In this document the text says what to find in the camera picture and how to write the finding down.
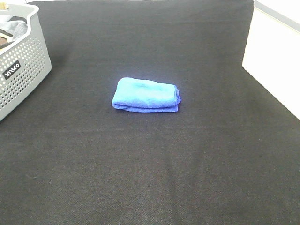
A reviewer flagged blue microfiber towel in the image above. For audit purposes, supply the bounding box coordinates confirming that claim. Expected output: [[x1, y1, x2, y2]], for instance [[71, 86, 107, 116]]
[[112, 77, 181, 113]]

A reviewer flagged black table cloth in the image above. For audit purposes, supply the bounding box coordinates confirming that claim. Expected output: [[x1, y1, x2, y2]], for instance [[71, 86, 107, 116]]
[[0, 0, 300, 225]]

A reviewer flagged white plastic storage box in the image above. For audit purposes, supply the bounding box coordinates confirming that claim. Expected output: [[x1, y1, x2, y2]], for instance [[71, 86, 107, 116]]
[[242, 0, 300, 118]]

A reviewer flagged grey perforated laundry basket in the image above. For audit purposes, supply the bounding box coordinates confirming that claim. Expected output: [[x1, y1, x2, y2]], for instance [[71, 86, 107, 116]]
[[0, 3, 52, 119]]

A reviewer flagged grey towel in basket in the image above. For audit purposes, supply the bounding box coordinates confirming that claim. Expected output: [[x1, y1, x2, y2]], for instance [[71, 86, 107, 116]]
[[0, 20, 27, 45]]

